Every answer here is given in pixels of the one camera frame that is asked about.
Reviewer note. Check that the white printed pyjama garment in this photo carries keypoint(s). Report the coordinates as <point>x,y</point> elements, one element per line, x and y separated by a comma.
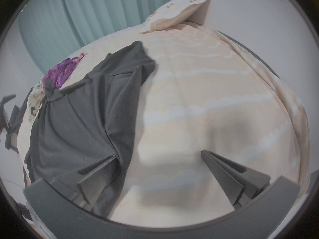
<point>35,101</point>

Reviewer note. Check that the black T-shirt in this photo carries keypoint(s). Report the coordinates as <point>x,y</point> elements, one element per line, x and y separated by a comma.
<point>82,113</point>

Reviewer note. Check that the bed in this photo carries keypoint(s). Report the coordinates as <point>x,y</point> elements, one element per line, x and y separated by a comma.
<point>199,83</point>

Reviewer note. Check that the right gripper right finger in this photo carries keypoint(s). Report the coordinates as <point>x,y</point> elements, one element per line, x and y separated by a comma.
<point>224,180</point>

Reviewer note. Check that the blue-green curtain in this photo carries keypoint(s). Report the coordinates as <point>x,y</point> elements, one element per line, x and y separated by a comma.
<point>87,16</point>

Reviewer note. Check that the white printed pillow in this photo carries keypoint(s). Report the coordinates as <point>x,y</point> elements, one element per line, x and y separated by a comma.
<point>174,14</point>

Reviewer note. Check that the purple satin garment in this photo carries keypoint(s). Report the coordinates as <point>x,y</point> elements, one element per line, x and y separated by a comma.
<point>62,70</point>

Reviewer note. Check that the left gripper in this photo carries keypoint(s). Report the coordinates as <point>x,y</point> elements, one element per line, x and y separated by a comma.
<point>11,142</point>

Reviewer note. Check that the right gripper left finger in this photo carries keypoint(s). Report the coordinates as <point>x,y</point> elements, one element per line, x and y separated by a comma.
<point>92,183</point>

